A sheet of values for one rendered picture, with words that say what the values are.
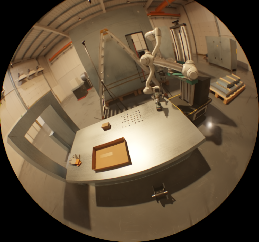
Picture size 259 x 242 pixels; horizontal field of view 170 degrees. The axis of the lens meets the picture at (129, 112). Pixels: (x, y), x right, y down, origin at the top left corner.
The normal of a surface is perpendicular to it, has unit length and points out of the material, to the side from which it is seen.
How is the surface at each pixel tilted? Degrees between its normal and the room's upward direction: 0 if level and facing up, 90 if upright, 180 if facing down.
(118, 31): 90
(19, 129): 90
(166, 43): 90
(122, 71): 90
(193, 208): 0
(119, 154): 0
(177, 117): 0
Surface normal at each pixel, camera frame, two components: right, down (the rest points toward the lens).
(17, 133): 0.94, -0.34
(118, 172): -0.33, -0.74
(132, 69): 0.13, 0.58
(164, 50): -0.20, 0.66
